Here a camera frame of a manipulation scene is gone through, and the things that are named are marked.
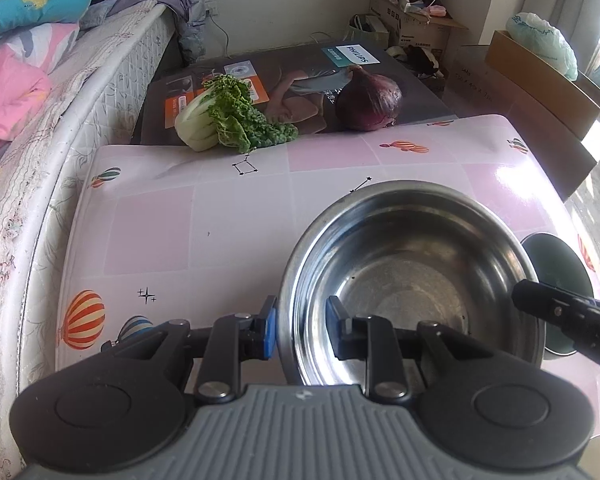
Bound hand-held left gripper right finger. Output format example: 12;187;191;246
326;296;505;408

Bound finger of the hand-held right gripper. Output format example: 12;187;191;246
511;280;600;368

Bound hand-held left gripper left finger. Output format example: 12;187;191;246
100;296;279;407

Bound teal ceramic bowl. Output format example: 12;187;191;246
521;232;596;358

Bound deep stainless steel bowl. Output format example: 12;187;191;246
278;180;547;392

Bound pink printed tablecloth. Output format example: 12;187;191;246
55;114;600;411

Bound dark brown wooden board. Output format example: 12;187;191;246
450;45;598;198

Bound long cardboard box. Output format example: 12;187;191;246
485;30;600;141

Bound green bok choy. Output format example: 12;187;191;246
174;74;299;153

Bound purple cabbage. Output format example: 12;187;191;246
336;66;403;132

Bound white quilted mattress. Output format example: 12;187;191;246
0;7;176;466

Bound pale green plastic bag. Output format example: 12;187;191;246
505;11;578;81

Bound flat dark printed box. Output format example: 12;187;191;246
140;42;456;146

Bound dark cloth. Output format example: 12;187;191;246
407;45;448;81

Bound green paper bag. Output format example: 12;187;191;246
349;12;391;51

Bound open cardboard box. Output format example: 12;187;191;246
351;0;470;51

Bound pink blanket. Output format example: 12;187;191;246
0;0;81;168

